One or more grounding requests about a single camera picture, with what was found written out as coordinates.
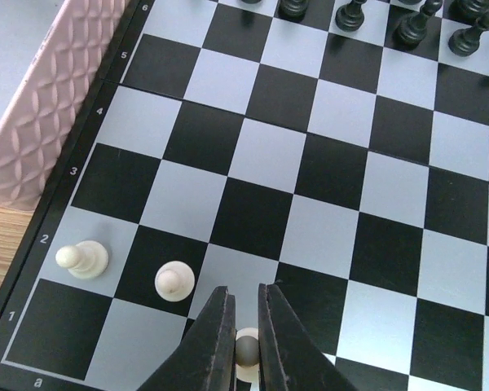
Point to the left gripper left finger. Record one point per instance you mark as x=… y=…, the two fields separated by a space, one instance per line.
x=205 y=358

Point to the white pawn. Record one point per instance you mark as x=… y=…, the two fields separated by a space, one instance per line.
x=174 y=281
x=85 y=260
x=247 y=355

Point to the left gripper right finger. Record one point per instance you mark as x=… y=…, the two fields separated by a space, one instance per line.
x=289 y=359

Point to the black and grey chessboard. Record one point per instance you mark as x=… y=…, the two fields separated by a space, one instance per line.
x=346 y=167

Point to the black pawn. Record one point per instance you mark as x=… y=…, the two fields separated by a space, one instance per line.
x=412 y=29
x=293 y=8
x=350 y=17
x=464 y=42

